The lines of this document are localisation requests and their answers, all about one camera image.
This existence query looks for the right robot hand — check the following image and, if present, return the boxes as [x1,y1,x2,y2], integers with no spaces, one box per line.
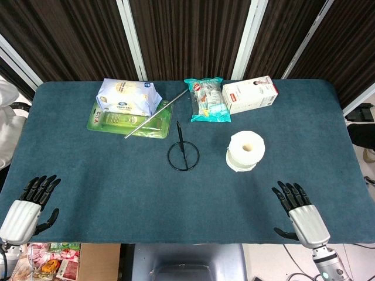
[271,180,331,249]

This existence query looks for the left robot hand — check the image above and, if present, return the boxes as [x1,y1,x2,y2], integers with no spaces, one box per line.
[0,174,62,246]

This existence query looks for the white toilet paper roll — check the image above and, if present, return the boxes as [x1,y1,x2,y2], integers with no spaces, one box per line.
[225,131,266,173]

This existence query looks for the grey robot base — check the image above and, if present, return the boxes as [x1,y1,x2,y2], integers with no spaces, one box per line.
[132,242,247,281]

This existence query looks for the cardboard box with packets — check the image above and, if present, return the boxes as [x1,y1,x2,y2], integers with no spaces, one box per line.
[11,242,121,281]

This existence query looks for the person in white clothing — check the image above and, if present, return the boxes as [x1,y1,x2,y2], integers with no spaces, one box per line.
[0,76,30,170]

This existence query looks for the black office chair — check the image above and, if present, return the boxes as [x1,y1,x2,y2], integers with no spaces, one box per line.
[8,101,31,113]

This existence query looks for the dark teal table cloth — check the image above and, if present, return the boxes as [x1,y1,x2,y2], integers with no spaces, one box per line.
[0,78,375,245]

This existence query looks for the green blister pack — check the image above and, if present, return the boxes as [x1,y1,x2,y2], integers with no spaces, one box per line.
[86,101,175,139]

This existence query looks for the white and red carton box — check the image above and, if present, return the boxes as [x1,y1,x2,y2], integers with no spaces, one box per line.
[221,76,279,115]

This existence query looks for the teal snack bag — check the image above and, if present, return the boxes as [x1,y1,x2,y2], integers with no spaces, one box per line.
[183,77,232,123]

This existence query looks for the pale blue tissue pack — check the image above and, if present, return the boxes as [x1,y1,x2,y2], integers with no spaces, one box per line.
[96,78,163,117]

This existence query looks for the silver metal straw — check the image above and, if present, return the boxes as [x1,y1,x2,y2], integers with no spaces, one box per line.
[124,88,189,140]

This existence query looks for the black cable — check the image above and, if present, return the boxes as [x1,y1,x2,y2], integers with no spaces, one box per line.
[251,244,323,281]

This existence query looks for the black equipment by wall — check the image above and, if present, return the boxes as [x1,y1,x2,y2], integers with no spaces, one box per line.
[344,102,375,123]

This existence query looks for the black wire paper roll holder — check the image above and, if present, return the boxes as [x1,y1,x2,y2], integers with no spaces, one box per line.
[167,121,201,172]

